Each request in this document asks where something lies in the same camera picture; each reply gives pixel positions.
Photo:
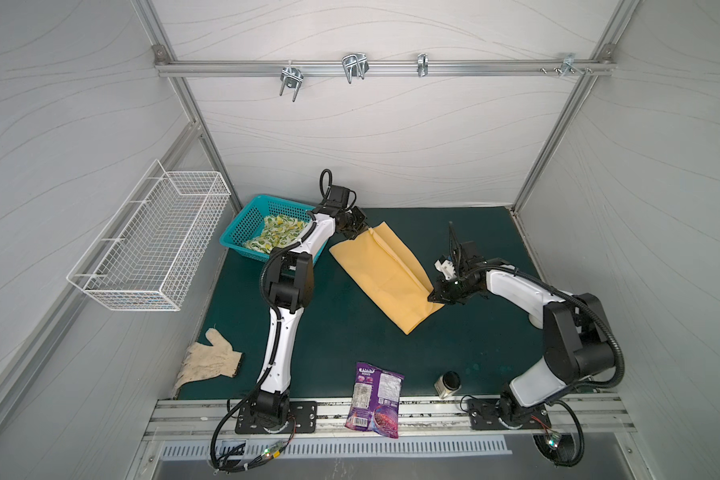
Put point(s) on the aluminium cross bar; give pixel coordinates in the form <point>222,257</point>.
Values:
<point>377,68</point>

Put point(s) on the yellow skirt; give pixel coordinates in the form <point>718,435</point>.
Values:
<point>389,274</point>

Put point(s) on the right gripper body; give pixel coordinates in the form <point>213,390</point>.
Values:
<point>458,267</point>

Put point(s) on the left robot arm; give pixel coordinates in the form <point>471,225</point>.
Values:
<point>287,285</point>

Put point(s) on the beige work glove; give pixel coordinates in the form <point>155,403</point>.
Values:
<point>205,362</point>

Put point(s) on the metal clamp right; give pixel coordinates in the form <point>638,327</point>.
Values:
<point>422,65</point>

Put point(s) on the teal plastic basket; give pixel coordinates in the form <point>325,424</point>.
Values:
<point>250,221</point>

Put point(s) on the small black-lidded jar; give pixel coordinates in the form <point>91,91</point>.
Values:
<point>447,384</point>

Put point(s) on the metal corner bracket bolts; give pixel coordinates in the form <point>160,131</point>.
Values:
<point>567,67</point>

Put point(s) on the metal u-bolt clamp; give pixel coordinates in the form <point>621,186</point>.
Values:
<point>355,65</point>
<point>291,79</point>

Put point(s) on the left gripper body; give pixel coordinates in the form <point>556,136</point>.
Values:
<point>352,221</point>

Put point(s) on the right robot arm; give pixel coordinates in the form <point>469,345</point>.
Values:
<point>579,346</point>

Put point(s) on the white wire basket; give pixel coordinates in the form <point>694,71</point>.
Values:
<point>148,253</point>

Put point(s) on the green table mat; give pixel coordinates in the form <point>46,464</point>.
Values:
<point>487,341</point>

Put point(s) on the metal u-bolt clamp middle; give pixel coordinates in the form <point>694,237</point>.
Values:
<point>355,65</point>

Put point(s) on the metal u-bolt clamp left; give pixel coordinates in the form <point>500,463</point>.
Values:
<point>291,79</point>

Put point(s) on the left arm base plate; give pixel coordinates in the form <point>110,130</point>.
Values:
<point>300,417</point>

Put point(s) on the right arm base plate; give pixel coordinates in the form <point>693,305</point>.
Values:
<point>486,414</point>

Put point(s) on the purple snack bag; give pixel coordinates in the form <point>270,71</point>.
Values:
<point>375,401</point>

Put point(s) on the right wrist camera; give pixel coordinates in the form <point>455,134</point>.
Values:
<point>446,267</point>

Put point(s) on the green floral skirt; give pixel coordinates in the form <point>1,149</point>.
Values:
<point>278,232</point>

